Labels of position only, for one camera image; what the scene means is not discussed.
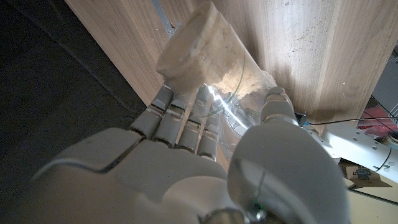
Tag clear plastic cup with sugar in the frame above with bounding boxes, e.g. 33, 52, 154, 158
155, 1, 279, 156

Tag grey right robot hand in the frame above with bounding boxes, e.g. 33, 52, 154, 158
18, 85, 352, 224

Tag brown cardboard sheet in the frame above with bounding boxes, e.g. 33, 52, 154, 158
338, 157, 393, 189

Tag red floor object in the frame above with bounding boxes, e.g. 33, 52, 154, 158
356, 105, 398, 133

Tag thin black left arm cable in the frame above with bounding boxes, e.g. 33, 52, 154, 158
308, 116, 398, 126

